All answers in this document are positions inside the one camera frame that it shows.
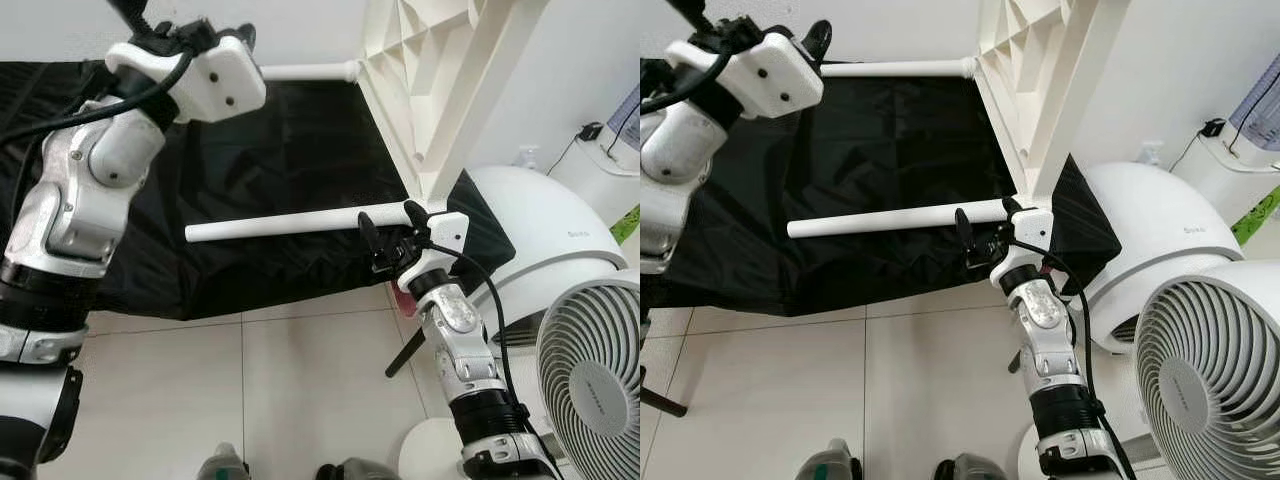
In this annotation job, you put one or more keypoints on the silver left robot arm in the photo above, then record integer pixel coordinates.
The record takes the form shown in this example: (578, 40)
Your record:
(70, 200)
(670, 150)

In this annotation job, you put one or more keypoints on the black metal table leg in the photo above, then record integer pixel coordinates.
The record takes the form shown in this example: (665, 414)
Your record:
(405, 352)
(668, 403)

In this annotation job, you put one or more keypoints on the white box appliance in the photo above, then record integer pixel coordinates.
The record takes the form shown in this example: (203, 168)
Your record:
(610, 175)
(1230, 180)

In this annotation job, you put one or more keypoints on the white plastic table leg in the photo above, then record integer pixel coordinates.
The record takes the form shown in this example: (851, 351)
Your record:
(880, 220)
(310, 72)
(900, 68)
(280, 225)

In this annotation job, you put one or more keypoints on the white round appliance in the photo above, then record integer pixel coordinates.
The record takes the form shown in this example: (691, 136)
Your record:
(1160, 230)
(550, 230)

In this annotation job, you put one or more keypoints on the black cloth table cover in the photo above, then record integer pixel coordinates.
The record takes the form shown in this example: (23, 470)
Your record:
(880, 140)
(280, 150)

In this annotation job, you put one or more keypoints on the white round base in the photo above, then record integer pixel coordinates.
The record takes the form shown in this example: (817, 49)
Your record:
(430, 450)
(1032, 455)

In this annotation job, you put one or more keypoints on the green patterned board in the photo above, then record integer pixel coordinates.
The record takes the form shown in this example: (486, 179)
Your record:
(627, 225)
(1258, 215)

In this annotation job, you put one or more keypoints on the white round floor fan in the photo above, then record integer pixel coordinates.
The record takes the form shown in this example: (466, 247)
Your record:
(1200, 380)
(590, 390)

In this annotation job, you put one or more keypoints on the white plastic children table top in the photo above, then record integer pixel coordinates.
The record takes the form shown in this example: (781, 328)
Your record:
(470, 80)
(1075, 80)

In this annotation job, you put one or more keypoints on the grey robot foot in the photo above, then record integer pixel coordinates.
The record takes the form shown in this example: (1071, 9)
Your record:
(355, 470)
(225, 465)
(972, 470)
(828, 465)

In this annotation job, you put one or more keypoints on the white wall socket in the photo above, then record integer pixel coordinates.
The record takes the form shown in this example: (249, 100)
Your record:
(527, 157)
(1152, 152)

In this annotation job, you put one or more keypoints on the grey robot right foot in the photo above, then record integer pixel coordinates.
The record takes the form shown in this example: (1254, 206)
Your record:
(972, 470)
(355, 470)

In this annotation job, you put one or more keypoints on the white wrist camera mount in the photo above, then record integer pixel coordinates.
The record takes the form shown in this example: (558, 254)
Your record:
(775, 80)
(450, 228)
(1038, 225)
(215, 85)

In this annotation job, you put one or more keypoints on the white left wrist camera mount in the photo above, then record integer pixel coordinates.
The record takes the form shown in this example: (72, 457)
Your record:
(775, 80)
(215, 85)

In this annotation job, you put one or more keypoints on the grey robot left foot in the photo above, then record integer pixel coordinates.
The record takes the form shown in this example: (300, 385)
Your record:
(225, 465)
(828, 465)

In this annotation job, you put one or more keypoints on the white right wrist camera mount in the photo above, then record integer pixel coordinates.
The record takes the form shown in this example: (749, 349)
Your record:
(1038, 225)
(450, 228)

